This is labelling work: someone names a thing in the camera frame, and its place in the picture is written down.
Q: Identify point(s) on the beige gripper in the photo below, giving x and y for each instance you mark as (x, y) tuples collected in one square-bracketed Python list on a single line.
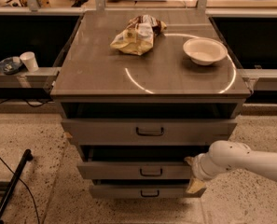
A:
[(199, 170)]

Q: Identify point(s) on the grey drawer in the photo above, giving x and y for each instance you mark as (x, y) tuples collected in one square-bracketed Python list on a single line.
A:
[(138, 163), (148, 132), (142, 189)]

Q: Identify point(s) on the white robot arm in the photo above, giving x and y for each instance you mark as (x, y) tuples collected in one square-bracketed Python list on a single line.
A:
[(226, 156)]

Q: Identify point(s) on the grey drawer cabinet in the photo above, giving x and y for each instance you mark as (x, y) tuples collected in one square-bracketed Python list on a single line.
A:
[(98, 82)]

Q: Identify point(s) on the white bowl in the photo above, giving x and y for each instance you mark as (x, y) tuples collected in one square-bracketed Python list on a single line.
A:
[(205, 51)]

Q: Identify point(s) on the crumpled chip bag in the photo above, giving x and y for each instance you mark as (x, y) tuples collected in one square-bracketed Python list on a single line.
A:
[(139, 35)]

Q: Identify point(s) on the black metal stand leg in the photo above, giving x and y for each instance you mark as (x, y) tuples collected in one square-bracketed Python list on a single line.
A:
[(27, 156)]

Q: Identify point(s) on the white paper cup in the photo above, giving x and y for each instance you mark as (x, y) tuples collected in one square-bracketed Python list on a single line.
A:
[(29, 60)]

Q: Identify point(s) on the dark blue plate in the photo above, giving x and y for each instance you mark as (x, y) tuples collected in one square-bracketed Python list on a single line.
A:
[(10, 65)]

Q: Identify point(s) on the grey side shelf rail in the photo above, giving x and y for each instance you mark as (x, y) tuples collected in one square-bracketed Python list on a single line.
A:
[(44, 77)]

